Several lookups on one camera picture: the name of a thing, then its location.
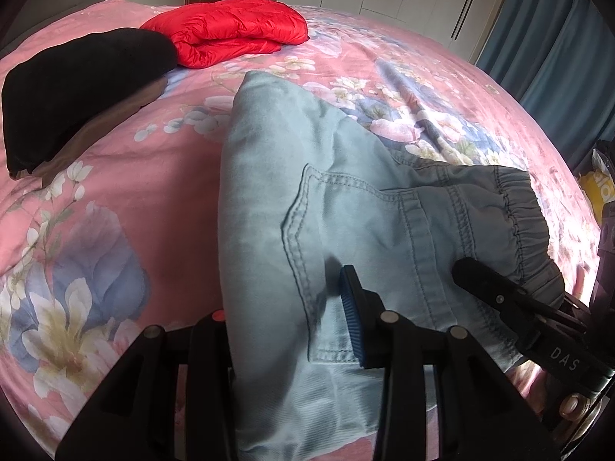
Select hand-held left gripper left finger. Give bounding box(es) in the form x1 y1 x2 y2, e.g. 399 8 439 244
55 310 241 461

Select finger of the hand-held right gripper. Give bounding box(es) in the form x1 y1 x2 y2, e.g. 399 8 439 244
452 257 553 344

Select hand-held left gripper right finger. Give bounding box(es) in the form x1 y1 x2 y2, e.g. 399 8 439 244
339 265 563 461

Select light blue denim pants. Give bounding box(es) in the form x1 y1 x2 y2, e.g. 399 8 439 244
217 71 565 461

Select person's right hand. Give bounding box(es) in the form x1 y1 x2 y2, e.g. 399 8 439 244
557 391 601 423

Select yellow bag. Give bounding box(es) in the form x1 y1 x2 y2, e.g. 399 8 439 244
577 170 612 226

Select pink floral bed blanket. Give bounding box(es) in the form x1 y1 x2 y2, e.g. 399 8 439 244
0 0 603 461

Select brown folded garment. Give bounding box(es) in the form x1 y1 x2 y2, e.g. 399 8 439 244
10 74 166 188

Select blue curtain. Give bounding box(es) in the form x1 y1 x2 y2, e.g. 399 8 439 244
475 0 615 147

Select black folded garment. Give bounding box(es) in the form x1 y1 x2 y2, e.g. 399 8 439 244
1 28 178 176

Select red puffer jacket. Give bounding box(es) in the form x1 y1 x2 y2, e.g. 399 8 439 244
139 0 309 69

